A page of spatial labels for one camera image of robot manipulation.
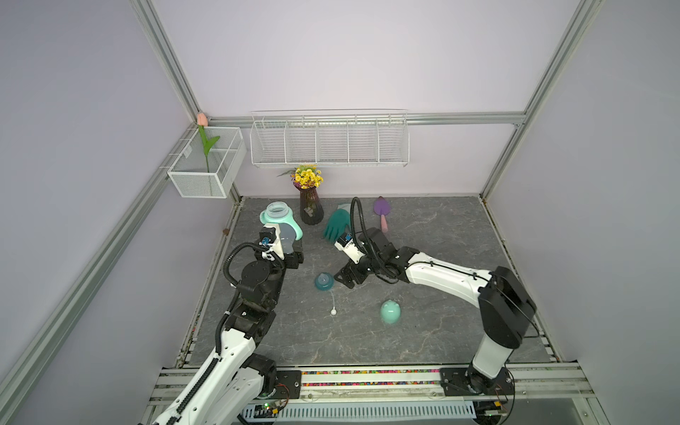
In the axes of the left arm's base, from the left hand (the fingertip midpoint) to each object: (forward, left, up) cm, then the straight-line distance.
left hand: (287, 231), depth 72 cm
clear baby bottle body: (-5, -2, +7) cm, 9 cm away
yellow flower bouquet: (+29, -3, -6) cm, 29 cm away
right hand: (-2, -15, -17) cm, 23 cm away
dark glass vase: (+27, -4, -22) cm, 35 cm away
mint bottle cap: (-15, -29, -26) cm, 42 cm away
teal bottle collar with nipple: (-2, -8, -27) cm, 28 cm away
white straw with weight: (-13, -11, -29) cm, 33 cm away
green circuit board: (-38, +9, -32) cm, 50 cm away
